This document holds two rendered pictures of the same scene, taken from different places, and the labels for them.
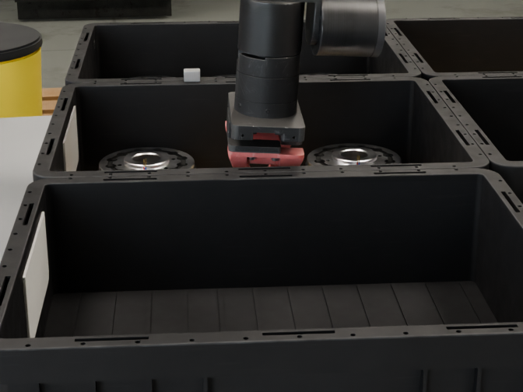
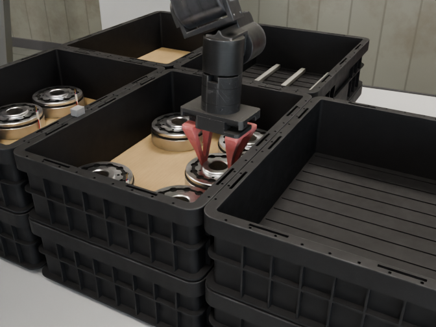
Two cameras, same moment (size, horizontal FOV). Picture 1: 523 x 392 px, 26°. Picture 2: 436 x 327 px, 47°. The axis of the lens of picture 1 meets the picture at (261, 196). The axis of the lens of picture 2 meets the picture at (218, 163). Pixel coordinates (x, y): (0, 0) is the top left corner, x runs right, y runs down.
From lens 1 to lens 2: 0.85 m
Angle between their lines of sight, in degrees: 52
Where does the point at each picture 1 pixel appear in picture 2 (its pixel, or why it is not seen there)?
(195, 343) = not seen: outside the picture
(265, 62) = (238, 78)
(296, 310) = (311, 204)
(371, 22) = (263, 37)
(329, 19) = (253, 41)
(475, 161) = (303, 95)
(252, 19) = (231, 52)
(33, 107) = not seen: outside the picture
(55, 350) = not seen: outside the picture
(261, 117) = (235, 111)
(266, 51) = (239, 71)
